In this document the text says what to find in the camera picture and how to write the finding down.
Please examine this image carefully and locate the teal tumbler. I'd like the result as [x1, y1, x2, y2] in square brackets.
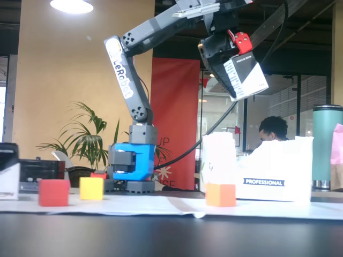
[312, 104, 343, 190]

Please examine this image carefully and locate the pink paper bag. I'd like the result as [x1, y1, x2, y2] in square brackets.
[331, 123, 343, 165]

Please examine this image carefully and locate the round ceiling lamp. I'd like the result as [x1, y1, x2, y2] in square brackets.
[50, 0, 94, 14]

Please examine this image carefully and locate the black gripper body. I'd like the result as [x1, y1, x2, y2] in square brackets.
[198, 32, 240, 72]

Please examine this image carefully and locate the black and white small box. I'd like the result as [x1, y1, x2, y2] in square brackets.
[223, 50, 270, 102]
[0, 142, 21, 201]

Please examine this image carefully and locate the person with dark hair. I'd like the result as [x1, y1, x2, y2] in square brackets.
[258, 115, 290, 142]

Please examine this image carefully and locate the brown paper bag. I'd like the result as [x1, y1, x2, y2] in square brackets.
[330, 163, 343, 191]

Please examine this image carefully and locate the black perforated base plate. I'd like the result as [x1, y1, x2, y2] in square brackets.
[103, 179, 156, 195]

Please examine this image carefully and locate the red banner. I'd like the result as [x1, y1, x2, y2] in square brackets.
[150, 57, 201, 191]

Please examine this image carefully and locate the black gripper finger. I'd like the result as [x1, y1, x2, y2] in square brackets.
[204, 62, 238, 102]

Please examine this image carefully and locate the black equipment case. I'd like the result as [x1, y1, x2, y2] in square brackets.
[19, 159, 66, 194]

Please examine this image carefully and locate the white paper sheet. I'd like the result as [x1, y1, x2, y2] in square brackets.
[0, 194, 343, 221]

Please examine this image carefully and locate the orange cube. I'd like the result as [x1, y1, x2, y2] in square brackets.
[205, 183, 237, 207]

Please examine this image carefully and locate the red cube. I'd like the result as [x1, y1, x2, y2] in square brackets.
[38, 178, 71, 207]

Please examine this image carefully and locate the thick black cable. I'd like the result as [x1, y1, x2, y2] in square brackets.
[153, 0, 289, 171]

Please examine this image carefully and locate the white cardboard display box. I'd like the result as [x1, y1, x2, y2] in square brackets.
[200, 131, 314, 203]

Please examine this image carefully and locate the yellow cube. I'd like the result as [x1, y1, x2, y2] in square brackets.
[79, 176, 105, 201]

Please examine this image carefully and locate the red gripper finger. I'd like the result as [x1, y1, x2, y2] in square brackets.
[234, 31, 253, 56]

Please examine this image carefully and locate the green palm plant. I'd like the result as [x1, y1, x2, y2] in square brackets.
[36, 101, 172, 171]

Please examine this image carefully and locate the grey robot arm blue base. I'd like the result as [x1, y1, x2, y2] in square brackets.
[103, 0, 254, 183]

